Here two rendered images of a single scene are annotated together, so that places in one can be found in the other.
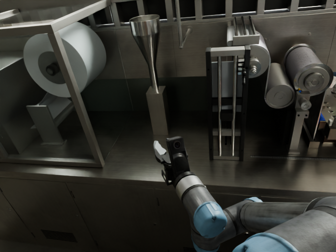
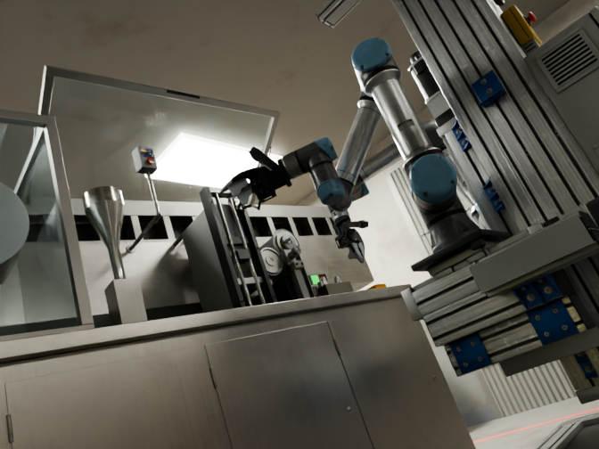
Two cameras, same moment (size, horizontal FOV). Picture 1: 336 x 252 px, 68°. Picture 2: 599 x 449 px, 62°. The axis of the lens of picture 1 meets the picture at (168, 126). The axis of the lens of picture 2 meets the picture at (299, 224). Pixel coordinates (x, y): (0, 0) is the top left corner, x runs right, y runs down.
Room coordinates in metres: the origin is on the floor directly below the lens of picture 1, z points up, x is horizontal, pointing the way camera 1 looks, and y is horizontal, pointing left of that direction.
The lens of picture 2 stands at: (-0.11, 1.15, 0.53)
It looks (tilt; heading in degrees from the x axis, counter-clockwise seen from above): 21 degrees up; 298
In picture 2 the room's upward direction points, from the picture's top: 20 degrees counter-clockwise
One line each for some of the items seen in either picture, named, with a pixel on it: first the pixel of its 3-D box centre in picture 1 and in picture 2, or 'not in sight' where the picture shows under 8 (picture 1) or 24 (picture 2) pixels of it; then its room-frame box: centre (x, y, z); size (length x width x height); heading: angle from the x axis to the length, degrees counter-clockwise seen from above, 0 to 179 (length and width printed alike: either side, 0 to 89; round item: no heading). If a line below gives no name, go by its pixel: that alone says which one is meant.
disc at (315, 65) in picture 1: (313, 80); (286, 243); (0.93, -0.63, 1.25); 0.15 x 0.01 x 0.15; 74
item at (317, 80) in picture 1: (313, 81); (288, 242); (0.92, -0.62, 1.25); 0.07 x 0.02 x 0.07; 74
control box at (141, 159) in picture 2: not in sight; (145, 159); (1.10, -0.11, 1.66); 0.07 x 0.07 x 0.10; 81
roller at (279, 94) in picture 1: (276, 84); (255, 273); (1.08, -0.55, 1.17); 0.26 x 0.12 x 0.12; 164
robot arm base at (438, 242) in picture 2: not in sight; (453, 232); (0.18, -0.26, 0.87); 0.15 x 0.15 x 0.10
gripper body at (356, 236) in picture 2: not in sight; (346, 232); (0.69, -0.73, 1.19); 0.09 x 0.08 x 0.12; 164
